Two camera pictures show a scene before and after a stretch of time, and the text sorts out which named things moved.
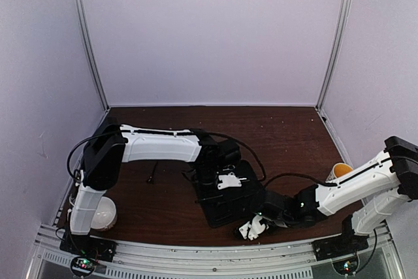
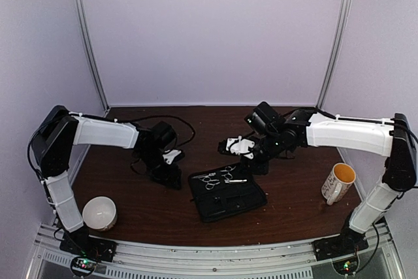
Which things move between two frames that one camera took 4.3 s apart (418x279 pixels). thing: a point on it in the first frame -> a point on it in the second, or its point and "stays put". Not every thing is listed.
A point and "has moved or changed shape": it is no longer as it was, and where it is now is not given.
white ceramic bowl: [105, 214] stays put
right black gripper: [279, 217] -> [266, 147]
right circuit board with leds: [347, 266] stays put
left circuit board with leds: [82, 266] stays put
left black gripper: [204, 196] -> [168, 177]
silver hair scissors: [230, 169] has moved or changed shape
